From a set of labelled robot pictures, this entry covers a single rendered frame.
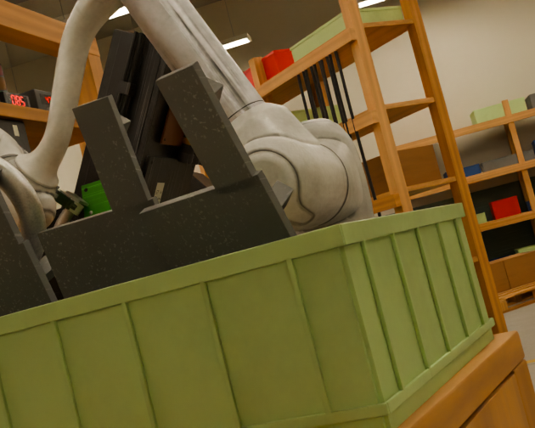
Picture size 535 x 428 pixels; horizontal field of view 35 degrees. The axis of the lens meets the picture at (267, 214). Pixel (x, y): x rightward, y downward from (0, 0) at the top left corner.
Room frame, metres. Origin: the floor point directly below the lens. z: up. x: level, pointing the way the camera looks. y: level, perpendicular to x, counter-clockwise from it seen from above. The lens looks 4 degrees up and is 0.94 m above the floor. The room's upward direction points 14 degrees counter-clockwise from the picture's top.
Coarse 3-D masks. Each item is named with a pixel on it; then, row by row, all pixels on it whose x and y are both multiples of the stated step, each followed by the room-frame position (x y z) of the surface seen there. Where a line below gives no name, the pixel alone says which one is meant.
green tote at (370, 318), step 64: (256, 256) 0.71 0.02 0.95; (320, 256) 0.69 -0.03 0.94; (384, 256) 0.76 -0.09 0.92; (448, 256) 0.95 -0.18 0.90; (0, 320) 0.84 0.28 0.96; (64, 320) 0.81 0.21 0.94; (128, 320) 0.77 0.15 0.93; (192, 320) 0.75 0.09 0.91; (256, 320) 0.72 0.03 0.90; (320, 320) 0.69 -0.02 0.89; (384, 320) 0.71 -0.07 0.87; (448, 320) 0.89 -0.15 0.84; (0, 384) 0.85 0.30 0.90; (64, 384) 0.82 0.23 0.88; (128, 384) 0.78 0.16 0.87; (192, 384) 0.75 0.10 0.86; (256, 384) 0.73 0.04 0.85; (320, 384) 0.70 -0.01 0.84; (384, 384) 0.69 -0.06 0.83
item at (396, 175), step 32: (352, 0) 4.54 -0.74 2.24; (416, 0) 4.77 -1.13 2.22; (320, 32) 4.89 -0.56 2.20; (352, 32) 4.50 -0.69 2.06; (384, 32) 4.79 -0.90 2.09; (416, 32) 4.74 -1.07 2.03; (256, 64) 5.45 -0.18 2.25; (288, 64) 5.36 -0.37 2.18; (320, 64) 4.78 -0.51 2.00; (288, 96) 5.91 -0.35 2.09; (320, 96) 4.84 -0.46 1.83; (352, 128) 4.66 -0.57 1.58; (384, 128) 4.53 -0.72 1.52; (448, 128) 4.76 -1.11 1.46; (384, 160) 4.56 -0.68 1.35; (416, 160) 4.77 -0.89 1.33; (448, 160) 4.76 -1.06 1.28; (384, 192) 4.76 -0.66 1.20; (416, 192) 4.89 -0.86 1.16; (480, 256) 4.75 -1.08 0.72
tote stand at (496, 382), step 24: (504, 336) 1.04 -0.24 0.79; (480, 360) 0.91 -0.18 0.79; (504, 360) 0.98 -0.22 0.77; (456, 384) 0.82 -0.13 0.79; (480, 384) 0.88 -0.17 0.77; (504, 384) 0.96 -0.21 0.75; (528, 384) 1.05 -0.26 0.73; (432, 408) 0.74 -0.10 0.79; (456, 408) 0.79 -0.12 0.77; (480, 408) 0.87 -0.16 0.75; (504, 408) 0.94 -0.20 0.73; (528, 408) 1.02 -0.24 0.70
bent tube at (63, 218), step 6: (66, 192) 2.15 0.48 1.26; (72, 198) 2.14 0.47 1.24; (78, 198) 2.15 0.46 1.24; (84, 204) 2.15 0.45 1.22; (66, 210) 2.15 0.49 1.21; (60, 216) 2.16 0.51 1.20; (66, 216) 2.15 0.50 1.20; (72, 216) 2.16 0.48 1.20; (60, 222) 2.15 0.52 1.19; (66, 222) 2.16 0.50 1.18
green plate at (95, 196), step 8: (88, 184) 2.19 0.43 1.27; (96, 184) 2.18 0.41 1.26; (88, 192) 2.18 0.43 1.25; (96, 192) 2.18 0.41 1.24; (88, 200) 2.18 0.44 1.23; (96, 200) 2.17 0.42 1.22; (104, 200) 2.16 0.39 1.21; (88, 208) 2.17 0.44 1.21; (96, 208) 2.17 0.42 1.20; (104, 208) 2.16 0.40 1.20; (88, 216) 2.17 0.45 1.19
